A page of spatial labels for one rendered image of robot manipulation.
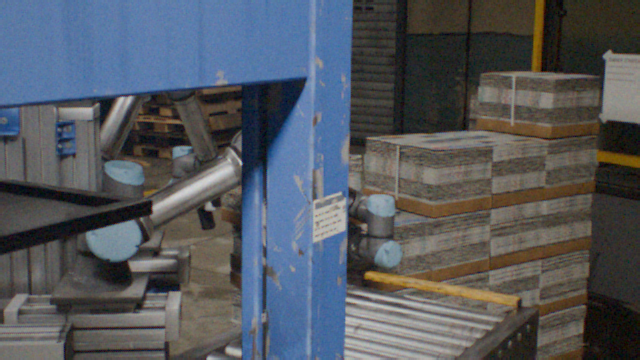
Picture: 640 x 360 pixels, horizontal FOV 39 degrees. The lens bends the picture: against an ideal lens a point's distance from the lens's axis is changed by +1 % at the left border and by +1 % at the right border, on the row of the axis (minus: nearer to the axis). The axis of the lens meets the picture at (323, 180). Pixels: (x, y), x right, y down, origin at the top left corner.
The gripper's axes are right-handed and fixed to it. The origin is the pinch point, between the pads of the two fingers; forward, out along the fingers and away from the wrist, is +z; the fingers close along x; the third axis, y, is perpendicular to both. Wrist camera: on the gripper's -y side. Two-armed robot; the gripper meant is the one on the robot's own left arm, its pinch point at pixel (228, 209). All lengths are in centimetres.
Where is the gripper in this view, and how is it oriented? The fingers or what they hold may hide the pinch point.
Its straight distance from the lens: 307.7
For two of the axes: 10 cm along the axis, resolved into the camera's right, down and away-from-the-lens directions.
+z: 6.3, 1.5, -7.6
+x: 7.7, -1.0, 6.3
